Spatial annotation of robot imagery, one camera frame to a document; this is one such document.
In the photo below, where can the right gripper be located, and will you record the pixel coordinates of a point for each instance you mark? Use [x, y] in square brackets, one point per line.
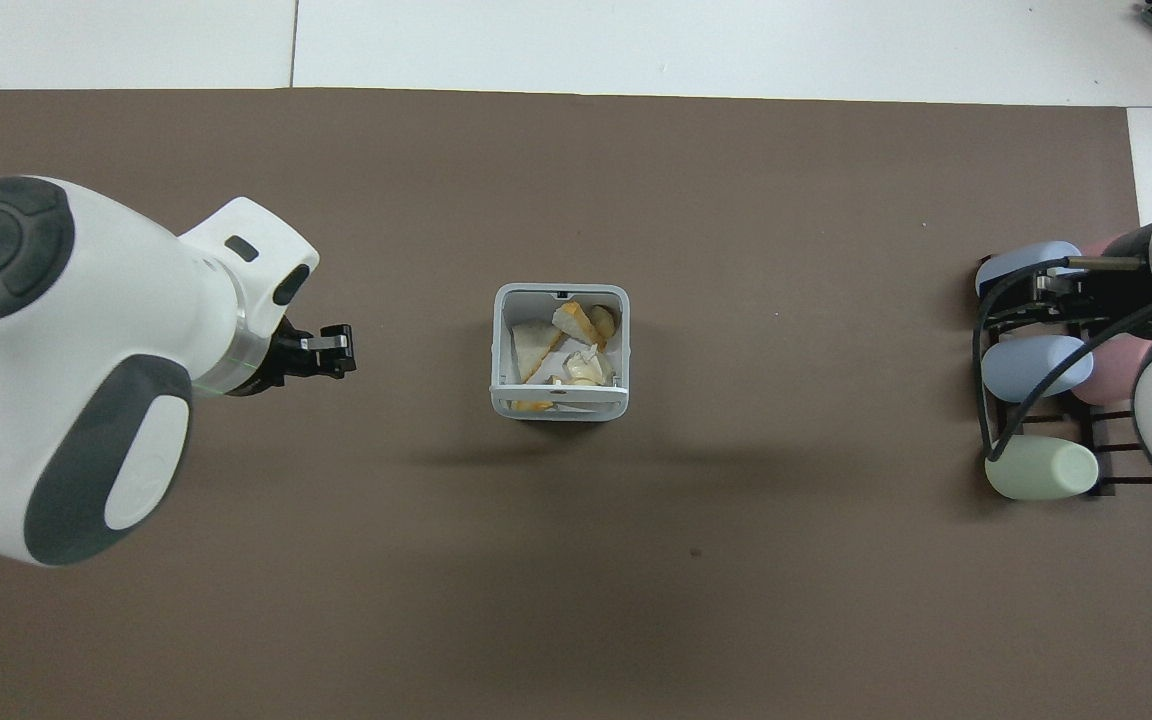
[1126, 270]

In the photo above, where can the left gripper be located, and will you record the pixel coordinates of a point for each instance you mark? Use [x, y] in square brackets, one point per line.
[288, 358]

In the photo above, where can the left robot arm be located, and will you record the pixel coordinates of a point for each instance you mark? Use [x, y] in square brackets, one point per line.
[66, 330]

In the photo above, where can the small white trash can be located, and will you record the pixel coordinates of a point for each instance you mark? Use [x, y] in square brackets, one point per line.
[502, 360]

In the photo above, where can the pale blue cup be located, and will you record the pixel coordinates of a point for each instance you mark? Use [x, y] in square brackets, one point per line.
[1021, 262]
[1036, 368]

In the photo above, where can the pink cup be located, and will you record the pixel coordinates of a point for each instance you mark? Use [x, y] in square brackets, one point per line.
[1121, 372]
[1096, 248]

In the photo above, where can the pale green cup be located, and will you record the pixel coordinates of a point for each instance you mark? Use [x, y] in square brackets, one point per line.
[1041, 470]

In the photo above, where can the white triangular paper scrap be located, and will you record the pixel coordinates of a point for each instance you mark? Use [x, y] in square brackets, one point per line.
[531, 348]

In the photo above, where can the orange peel piece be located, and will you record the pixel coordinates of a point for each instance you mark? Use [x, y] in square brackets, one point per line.
[573, 322]
[603, 320]

